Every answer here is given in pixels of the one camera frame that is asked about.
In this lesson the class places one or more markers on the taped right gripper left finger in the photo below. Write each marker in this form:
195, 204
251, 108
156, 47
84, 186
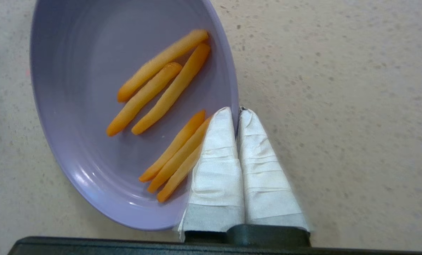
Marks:
218, 177

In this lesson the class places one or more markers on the orange french fry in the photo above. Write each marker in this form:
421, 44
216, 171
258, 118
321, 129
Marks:
143, 97
177, 159
172, 92
177, 177
175, 143
161, 63

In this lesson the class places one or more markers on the purple plate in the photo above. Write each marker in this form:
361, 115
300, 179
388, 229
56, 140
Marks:
80, 88

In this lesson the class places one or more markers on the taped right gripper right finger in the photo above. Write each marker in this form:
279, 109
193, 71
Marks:
267, 184

